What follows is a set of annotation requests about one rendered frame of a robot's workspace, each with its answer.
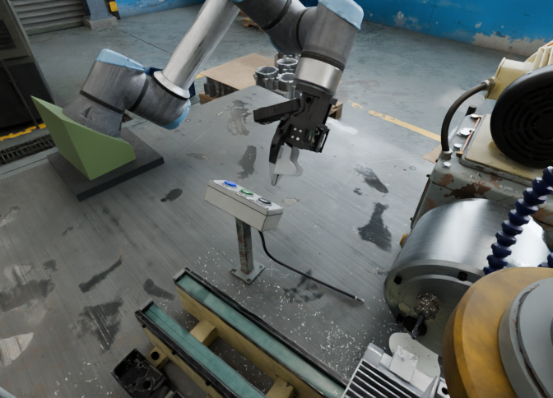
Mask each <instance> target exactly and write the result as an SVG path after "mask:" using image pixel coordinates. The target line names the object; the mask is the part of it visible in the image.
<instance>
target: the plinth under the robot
mask: <svg viewBox="0 0 553 398"><path fill-rule="evenodd" d="M119 137H121V138H122V139H124V140H125V141H126V142H128V143H129V144H130V145H132V148H133V151H134V154H135V156H136V159H135V160H132V161H130V162H128V163H126V164H124V165H122V166H120V167H118V168H116V169H113V170H111V171H109V172H108V173H106V174H103V175H101V176H99V177H97V178H94V179H92V180H90V179H89V178H87V177H86V176H85V175H84V174H83V173H82V172H81V171H79V170H78V169H77V168H76V167H75V166H74V165H73V164H71V163H70V162H69V161H68V160H67V159H66V158H64V157H63V156H62V155H61V154H60V153H59V151H57V152H55V153H53V154H50V155H46V156H47V158H48V160H49V162H50V164H51V165H52V166H53V167H54V168H55V170H56V171H57V172H58V174H59V175H60V177H61V178H62V179H63V181H64V182H65V183H66V184H67V186H68V187H69V188H70V190H71V191H72V193H73V194H74V195H75V197H76V198H77V200H78V201H83V200H85V199H87V198H89V197H92V196H94V195H95V194H98V193H100V192H103V191H104V190H107V189H109V188H111V187H113V186H116V185H118V184H120V183H122V182H125V181H127V180H129V179H130V178H134V177H136V176H138V175H139V174H143V173H145V172H146V171H148V170H150V169H154V168H155V167H157V166H159V165H161V164H164V163H165V162H164V159H163V156H161V155H160V154H159V153H157V152H156V151H155V150H154V149H152V148H151V147H150V146H149V145H147V144H146V143H145V142H144V141H143V140H142V139H141V138H139V137H138V136H137V135H135V134H134V133H133V132H132V131H130V130H129V129H128V128H127V127H123V128H121V133H120V135H119Z"/></svg>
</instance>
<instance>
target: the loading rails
mask: <svg viewBox="0 0 553 398"><path fill-rule="evenodd" d="M173 280H174V284H175V287H176V289H177V291H178V294H179V298H180V300H181V303H182V305H183V308H184V309H185V310H186V311H188V312H189V313H190V314H192V315H193V316H194V317H196V318H197V319H198V320H199V321H200V322H199V323H198V324H197V325H196V326H195V327H194V328H193V329H192V330H191V331H190V332H188V331H187V330H186V329H184V328H183V327H182V326H181V325H180V324H178V323H177V322H176V321H175V320H174V319H173V318H172V317H170V316H169V315H168V314H167V313H166V312H164V311H163V310H162V309H161V308H159V307H158V306H157V305H156V304H154V302H153V300H152V299H151V298H149V299H148V300H147V301H146V302H145V303H144V304H143V305H141V306H140V307H139V308H138V309H139V310H137V311H135V312H134V314H135V316H136V318H137V320H138V321H139V323H140V325H141V327H142V329H143V330H144V332H145V334H146V336H147V338H148V340H149V341H150V342H151V343H152V344H153V345H154V346H155V347H154V348H153V349H152V350H151V352H150V353H149V354H148V355H147V356H146V358H147V359H148V360H149V361H150V362H151V363H152V364H153V365H154V366H155V367H156V368H157V369H158V370H159V371H160V369H161V368H162V367H163V366H164V365H165V364H166V363H167V362H168V361H169V360H170V361H171V362H172V363H173V364H174V365H175V366H177V367H178V368H179V369H180V370H181V371H182V372H183V373H184V374H185V375H186V376H188V377H189V378H190V379H191V380H192V381H193V382H194V383H195V384H196V385H197V386H199V387H200V388H201V389H202V390H203V391H204V392H205V393H206V394H207V395H206V396H205V397H204V398H293V397H296V398H342V396H343V394H344V392H345V390H346V388H347V386H348V384H349V382H350V381H349V380H347V379H346V378H344V377H343V376H342V375H341V374H339V373H337V372H336V371H335V370H333V369H332V368H330V367H329V366H327V365H326V364H325V363H323V362H322V361H321V360H319V359H317V358H316V357H314V356H313V355H312V354H311V353H309V352H308V351H307V350H305V349H303V348H302V347H300V346H299V345H297V344H296V343H295V342H294V341H293V340H291V339H289V338H288V337H287V336H285V335H283V334H282V333H280V332H279V331H278V330H277V329H275V328H274V327H273V326H271V325H269V324H268V323H266V322H265V321H264V320H263V319H261V318H260V317H258V316H257V315H255V314H254V313H252V312H251V311H249V310H248V309H247V308H246V307H244V306H243V305H241V304H240V303H238V302H237V301H235V300H234V299H232V298H231V297H230V296H229V295H227V294H225V293H224V292H223V291H221V290H220V289H218V288H217V287H216V286H215V285H213V284H212V283H210V282H209V281H207V280H205V279H204V278H203V277H201V276H200V275H199V274H198V273H196V272H195V271H193V270H191V269H190V268H189V267H187V266H186V267H185V268H183V269H182V270H181V271H180V272H179V273H177V274H176V275H175V276H174V277H173ZM217 336H219V337H220V338H221V339H222V340H224V341H225V342H226V343H228V344H229V345H230V346H232V347H233V348H234V349H236V350H237V351H238V352H239V353H241V354H242V355H243V356H244V357H245V358H246V359H248V360H249V361H250V362H251V363H253V364H254V365H256V366H257V367H258V368H260V369H261V370H262V371H263V372H265V373H266V374H267V375H268V376H269V377H270V378H272V379H273V380H274V383H273V384H272V386H271V387H270V389H269V390H268V392H267V394H266V395H264V394H263V393H262V392H261V391H259V390H258V389H257V388H256V387H255V386H253V385H252V384H251V383H250V382H248V381H247V380H246V379H245V378H243V377H242V376H241V375H240V374H238V373H237V372H236V371H235V370H234V369H233V368H232V367H231V366H229V365H228V364H227V363H226V362H224V361H223V360H222V359H221V358H219V357H218V356H217V355H216V354H214V353H213V352H212V351H211V350H210V349H208V347H209V346H210V344H211V343H212V342H213V341H214V340H215V339H216V337H217ZM336 389H338V391H336V393H337V395H336V396H335V394H336V393H334V391H335V390H336Z"/></svg>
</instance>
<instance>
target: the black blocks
mask: <svg viewBox="0 0 553 398"><path fill-rule="evenodd" d="M110 374H111V375H112V376H113V377H114V379H115V380H116V381H117V382H118V384H119V385H120V386H121V387H122V388H123V389H124V390H125V391H126V392H127V393H128V394H129V395H130V396H131V397H132V398H165V397H166V395H167V394H168V393H169V392H170V391H171V390H172V387H171V385H170V383H169V382H168V380H167V378H166V377H165V376H164V375H163V374H162V373H161V372H160V371H159V370H158V369H157V368H156V367H155V366H154V365H153V364H152V363H151V362H150V361H149V360H148V359H147V358H146V357H145V356H144V355H142V354H141V353H140V352H139V351H138V350H137V349H133V350H132V351H131V352H130V353H129V354H128V355H127V356H126V357H125V358H124V359H123V360H122V361H121V362H120V363H119V364H118V365H117V366H116V367H115V368H114V369H113V370H112V371H110ZM170 398H187V397H186V396H185V395H184V394H183V393H182V392H181V391H180V390H177V391H175V392H174V393H173V394H172V395H171V396H170Z"/></svg>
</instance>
